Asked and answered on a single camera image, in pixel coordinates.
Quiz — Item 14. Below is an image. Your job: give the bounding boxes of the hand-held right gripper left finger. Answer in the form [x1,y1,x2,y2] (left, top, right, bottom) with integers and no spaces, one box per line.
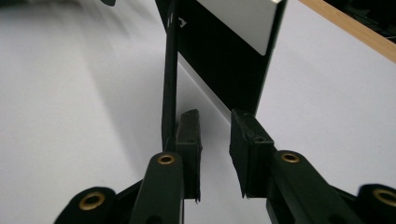
[129,108,204,224]

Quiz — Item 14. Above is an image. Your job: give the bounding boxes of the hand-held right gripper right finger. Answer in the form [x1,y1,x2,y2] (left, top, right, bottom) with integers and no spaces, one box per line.
[229,108,365,224]

